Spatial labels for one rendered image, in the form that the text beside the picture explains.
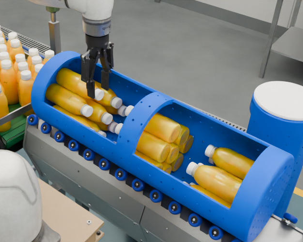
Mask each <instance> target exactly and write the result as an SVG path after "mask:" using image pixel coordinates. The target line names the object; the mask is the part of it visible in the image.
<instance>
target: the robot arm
mask: <svg viewBox="0 0 303 242"><path fill-rule="evenodd" d="M28 1H30V2H32V3H35V4H39V5H43V6H49V7H55V8H69V9H73V10H76V11H78V12H81V13H82V24H83V31H84V33H85V41H86V44H87V47H88V48H87V52H86V53H85V54H81V55H80V58H81V81H83V82H85V83H86V89H87V95H88V97H90V98H92V99H94V98H95V81H93V76H94V72H95V67H96V63H98V59H100V61H101V65H102V68H103V70H102V71H101V88H103V89H105V90H107V91H108V90H109V73H112V71H111V70H110V69H113V68H114V57H113V47H114V43H111V42H109V33H110V31H111V19H112V16H111V14H112V9H113V6H114V0H28ZM60 241H61V237H60V234H59V233H57V232H56V231H54V230H52V229H51V228H50V227H49V226H48V225H47V224H46V222H45V221H44V220H43V219H42V198H41V191H40V186H39V182H38V179H37V176H36V174H35V172H34V170H33V168H32V167H31V165H30V164H29V163H28V162H27V161H26V160H25V159H24V158H23V157H22V156H21V155H19V154H17V153H15V152H13V151H9V150H2V149H0V242H60Z"/></svg>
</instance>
